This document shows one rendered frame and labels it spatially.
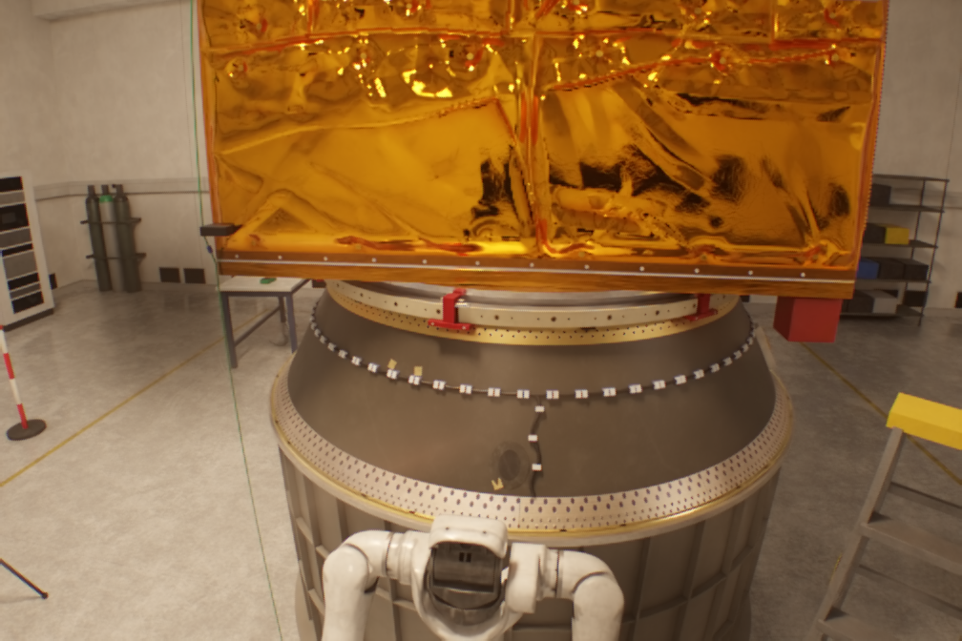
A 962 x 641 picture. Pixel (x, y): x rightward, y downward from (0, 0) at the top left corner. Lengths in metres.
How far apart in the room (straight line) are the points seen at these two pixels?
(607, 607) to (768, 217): 1.05
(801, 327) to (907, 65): 6.83
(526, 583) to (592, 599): 0.12
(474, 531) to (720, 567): 1.28
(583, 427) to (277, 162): 1.15
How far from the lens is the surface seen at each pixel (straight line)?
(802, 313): 1.77
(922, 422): 1.67
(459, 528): 0.94
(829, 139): 1.62
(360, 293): 1.73
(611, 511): 1.58
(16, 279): 8.49
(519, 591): 0.98
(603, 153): 1.47
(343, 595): 1.10
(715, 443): 1.78
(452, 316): 1.51
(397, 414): 1.64
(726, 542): 2.02
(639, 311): 1.56
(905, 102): 8.37
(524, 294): 1.51
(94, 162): 9.79
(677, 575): 1.89
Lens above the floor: 2.17
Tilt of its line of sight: 15 degrees down
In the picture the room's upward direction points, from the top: straight up
